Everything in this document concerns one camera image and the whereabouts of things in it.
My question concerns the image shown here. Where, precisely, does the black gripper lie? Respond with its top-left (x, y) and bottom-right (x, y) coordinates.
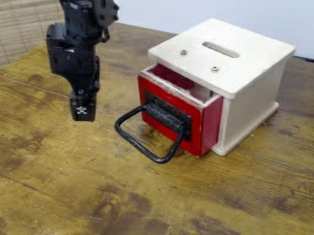
top-left (47, 23), bottom-right (99, 121)

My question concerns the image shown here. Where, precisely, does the black drawer handle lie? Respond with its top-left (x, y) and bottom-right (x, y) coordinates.
top-left (113, 91), bottom-right (192, 164)

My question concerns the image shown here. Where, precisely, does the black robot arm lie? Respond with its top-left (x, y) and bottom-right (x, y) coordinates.
top-left (47, 0), bottom-right (119, 121)

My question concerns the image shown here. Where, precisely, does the white wooden box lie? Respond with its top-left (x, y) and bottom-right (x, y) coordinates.
top-left (148, 18), bottom-right (294, 155)

